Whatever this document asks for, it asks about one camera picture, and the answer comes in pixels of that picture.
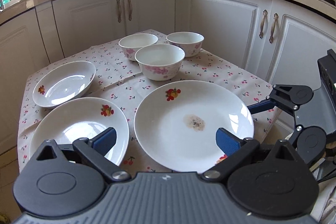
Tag white pink floral bowl left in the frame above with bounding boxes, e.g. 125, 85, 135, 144
118, 33, 158, 61

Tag white pink floral bowl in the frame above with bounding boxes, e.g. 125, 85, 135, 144
135, 44, 185, 81
166, 32, 205, 57
118, 33, 158, 61

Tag white pink floral bowl front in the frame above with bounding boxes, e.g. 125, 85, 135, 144
135, 44, 185, 81

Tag white pink floral bowl right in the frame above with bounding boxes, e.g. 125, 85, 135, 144
166, 32, 205, 57

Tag white kitchen cabinets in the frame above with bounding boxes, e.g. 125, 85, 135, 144
1, 0, 335, 152

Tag cherry print tablecloth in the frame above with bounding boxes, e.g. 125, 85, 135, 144
18, 40, 272, 174

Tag large white fruit plate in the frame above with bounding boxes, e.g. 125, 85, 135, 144
134, 80, 254, 173

